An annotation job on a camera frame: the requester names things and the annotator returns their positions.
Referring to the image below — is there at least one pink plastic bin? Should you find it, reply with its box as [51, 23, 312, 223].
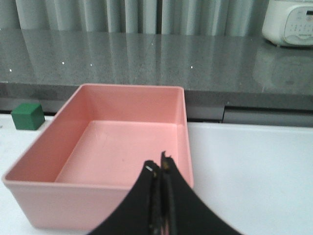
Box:
[2, 84, 194, 230]

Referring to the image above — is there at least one white rice cooker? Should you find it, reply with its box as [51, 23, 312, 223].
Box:
[262, 0, 313, 47]

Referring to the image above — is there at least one grey curtain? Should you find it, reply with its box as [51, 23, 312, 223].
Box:
[0, 0, 268, 36]

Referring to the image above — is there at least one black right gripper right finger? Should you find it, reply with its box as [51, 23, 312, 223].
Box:
[161, 151, 240, 235]

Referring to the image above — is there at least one grey stone counter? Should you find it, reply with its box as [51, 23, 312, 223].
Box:
[0, 29, 313, 127]

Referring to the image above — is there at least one green wooden cube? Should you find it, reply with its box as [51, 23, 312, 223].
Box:
[11, 103, 45, 130]

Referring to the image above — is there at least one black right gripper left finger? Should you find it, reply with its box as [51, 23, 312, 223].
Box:
[89, 160, 161, 235]

